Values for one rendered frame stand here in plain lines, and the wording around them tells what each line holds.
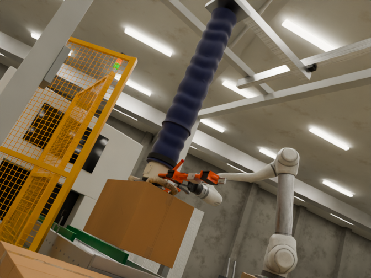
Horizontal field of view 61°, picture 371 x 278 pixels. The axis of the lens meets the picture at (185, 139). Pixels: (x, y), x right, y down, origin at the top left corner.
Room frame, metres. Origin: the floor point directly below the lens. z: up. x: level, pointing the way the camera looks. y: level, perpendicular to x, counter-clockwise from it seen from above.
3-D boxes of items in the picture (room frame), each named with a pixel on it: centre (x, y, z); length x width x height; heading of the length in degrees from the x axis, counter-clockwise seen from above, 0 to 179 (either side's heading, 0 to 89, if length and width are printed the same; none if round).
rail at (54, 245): (2.76, 0.78, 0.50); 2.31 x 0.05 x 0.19; 31
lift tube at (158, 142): (2.24, 0.09, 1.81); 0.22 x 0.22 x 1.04
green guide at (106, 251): (3.37, 0.45, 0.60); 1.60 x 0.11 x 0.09; 31
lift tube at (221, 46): (2.24, 0.09, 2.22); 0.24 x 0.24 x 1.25
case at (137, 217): (2.24, 0.10, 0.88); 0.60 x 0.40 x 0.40; 32
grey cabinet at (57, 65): (2.09, 1.07, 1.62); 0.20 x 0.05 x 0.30; 31
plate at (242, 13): (2.24, 0.09, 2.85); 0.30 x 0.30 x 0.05; 31
